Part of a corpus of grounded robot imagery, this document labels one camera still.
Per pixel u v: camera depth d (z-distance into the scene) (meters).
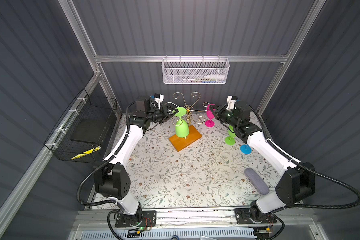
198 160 0.94
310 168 0.43
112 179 0.44
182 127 0.82
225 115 0.68
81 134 0.70
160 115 0.70
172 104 0.79
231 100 0.73
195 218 0.75
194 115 1.20
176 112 0.77
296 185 0.43
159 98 0.74
